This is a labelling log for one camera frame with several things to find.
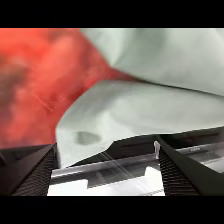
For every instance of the pale green garment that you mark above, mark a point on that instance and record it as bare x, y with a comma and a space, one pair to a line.
146, 103

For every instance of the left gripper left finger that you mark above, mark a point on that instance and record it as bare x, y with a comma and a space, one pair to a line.
30, 173

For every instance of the silver frame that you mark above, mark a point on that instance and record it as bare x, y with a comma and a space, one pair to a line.
110, 178

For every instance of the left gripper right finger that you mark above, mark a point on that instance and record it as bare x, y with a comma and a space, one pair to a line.
186, 173

